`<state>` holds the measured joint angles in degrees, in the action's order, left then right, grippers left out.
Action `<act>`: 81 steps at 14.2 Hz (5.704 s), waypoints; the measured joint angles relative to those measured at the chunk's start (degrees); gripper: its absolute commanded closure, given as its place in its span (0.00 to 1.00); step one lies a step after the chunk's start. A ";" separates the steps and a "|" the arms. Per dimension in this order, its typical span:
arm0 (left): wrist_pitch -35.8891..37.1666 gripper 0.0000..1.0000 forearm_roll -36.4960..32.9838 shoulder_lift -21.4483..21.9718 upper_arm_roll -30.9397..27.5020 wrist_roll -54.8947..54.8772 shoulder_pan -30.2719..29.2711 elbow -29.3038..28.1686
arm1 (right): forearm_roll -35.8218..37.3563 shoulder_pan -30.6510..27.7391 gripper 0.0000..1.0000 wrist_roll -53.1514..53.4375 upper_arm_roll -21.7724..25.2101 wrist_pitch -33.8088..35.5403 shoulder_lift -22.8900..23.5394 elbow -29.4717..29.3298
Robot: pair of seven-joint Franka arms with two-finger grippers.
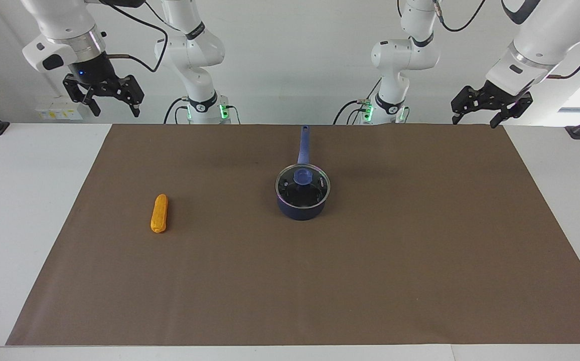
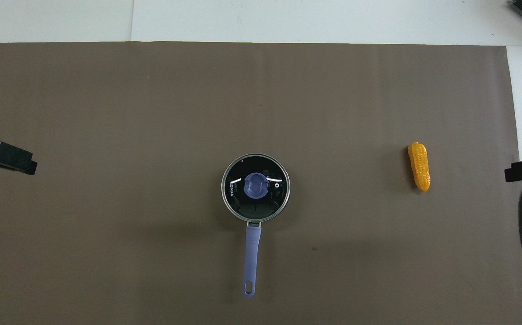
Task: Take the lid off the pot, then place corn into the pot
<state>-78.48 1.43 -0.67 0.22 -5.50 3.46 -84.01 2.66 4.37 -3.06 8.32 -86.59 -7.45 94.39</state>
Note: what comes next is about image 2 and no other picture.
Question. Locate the brown table mat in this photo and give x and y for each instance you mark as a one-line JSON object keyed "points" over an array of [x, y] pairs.
{"points": [[107, 113]]}

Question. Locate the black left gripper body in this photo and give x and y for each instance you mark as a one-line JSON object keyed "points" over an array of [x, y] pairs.
{"points": [[10, 158]]}

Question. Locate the glass lid with lilac knob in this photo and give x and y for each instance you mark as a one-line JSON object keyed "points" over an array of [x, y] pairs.
{"points": [[255, 186]]}

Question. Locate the yellow corn cob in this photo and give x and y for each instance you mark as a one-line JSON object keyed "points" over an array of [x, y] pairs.
{"points": [[419, 167]]}

